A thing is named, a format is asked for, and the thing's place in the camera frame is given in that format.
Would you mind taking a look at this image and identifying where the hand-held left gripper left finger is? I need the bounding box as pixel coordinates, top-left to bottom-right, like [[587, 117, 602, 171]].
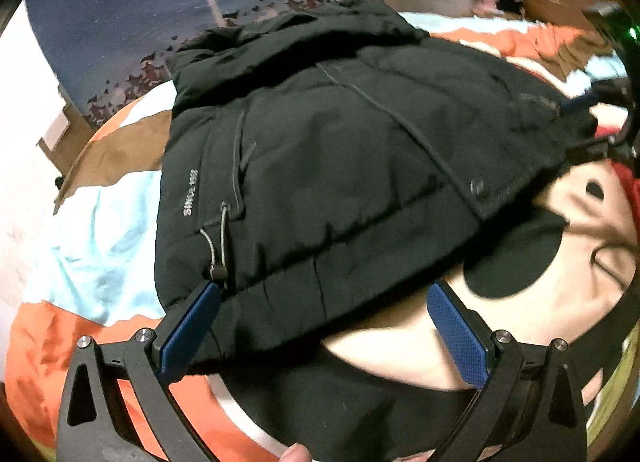
[[56, 281, 224, 462]]

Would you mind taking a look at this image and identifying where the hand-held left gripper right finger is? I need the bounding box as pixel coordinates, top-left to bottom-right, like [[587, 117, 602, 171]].
[[426, 280, 589, 462]]

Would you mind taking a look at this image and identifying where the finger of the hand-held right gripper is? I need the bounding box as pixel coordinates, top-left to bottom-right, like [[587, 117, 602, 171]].
[[561, 78, 628, 117], [572, 134, 623, 155]]

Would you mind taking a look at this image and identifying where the black padded jacket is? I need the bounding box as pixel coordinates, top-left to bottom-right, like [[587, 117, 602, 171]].
[[154, 0, 601, 379]]

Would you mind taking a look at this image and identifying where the person's left hand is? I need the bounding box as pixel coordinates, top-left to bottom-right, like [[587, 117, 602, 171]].
[[277, 443, 314, 462]]

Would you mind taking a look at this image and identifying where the colourful patterned blanket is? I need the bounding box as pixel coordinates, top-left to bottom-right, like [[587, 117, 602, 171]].
[[7, 12, 640, 462]]

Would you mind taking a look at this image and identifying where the yellow-green bedsheet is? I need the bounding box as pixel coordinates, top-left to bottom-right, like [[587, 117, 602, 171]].
[[584, 342, 632, 445]]

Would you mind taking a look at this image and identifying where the wooden nightstand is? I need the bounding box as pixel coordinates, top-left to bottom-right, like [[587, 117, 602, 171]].
[[35, 86, 97, 170]]

